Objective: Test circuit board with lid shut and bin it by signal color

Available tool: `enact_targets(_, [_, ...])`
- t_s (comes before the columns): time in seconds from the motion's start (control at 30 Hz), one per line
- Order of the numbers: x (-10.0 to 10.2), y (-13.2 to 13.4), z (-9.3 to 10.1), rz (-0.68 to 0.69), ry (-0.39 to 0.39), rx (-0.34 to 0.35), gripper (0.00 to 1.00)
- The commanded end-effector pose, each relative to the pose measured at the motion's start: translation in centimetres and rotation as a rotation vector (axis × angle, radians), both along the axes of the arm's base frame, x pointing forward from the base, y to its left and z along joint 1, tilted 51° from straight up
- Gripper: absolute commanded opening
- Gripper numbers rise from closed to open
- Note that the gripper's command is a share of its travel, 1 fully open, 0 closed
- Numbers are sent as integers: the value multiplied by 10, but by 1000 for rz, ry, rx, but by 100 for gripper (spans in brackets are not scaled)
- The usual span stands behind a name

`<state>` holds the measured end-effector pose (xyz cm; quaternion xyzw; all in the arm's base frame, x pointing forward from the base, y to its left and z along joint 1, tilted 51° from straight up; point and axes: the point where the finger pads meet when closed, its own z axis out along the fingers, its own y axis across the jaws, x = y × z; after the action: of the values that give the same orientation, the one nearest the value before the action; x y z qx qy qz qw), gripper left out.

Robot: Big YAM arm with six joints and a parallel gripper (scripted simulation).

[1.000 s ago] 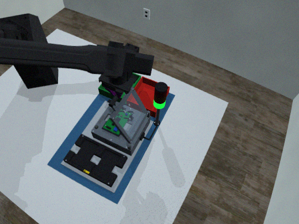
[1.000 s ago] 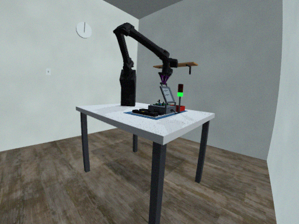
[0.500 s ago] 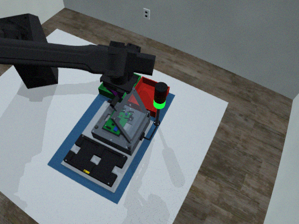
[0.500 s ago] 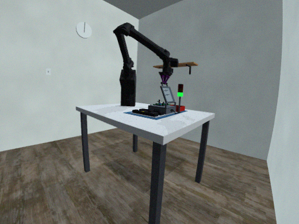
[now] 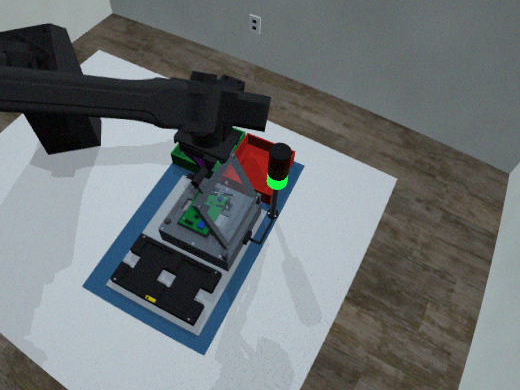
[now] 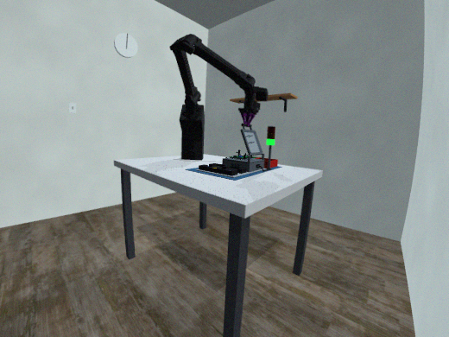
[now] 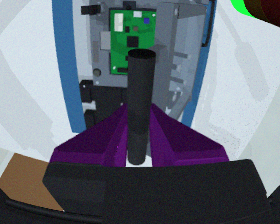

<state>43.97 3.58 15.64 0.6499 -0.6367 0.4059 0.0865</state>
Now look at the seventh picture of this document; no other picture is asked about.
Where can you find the green circuit board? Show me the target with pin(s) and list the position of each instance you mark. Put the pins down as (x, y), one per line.
(129, 29)

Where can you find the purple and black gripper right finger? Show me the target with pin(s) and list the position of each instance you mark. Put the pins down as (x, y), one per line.
(179, 144)

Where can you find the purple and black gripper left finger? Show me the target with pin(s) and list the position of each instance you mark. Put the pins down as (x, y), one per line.
(99, 143)

